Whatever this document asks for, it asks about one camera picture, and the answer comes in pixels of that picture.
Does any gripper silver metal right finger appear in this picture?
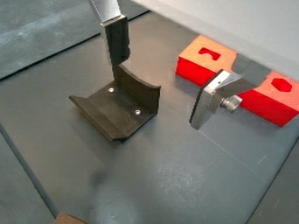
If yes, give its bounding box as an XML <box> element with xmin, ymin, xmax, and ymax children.
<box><xmin>189</xmin><ymin>70</ymin><xmax>257</xmax><ymax>130</ymax></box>

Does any black curved holder stand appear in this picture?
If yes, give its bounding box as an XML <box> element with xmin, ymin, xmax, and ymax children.
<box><xmin>69</xmin><ymin>65</ymin><xmax>161</xmax><ymax>141</ymax></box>

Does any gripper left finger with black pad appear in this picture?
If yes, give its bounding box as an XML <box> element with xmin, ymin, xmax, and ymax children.
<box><xmin>88</xmin><ymin>0</ymin><xmax>129</xmax><ymax>67</ymax></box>

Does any red shape-sorting board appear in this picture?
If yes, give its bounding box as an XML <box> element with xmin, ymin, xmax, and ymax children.
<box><xmin>176</xmin><ymin>36</ymin><xmax>299</xmax><ymax>129</ymax></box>

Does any brown three-prong block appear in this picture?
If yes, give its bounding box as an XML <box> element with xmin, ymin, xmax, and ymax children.
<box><xmin>52</xmin><ymin>213</ymin><xmax>88</xmax><ymax>224</ymax></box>

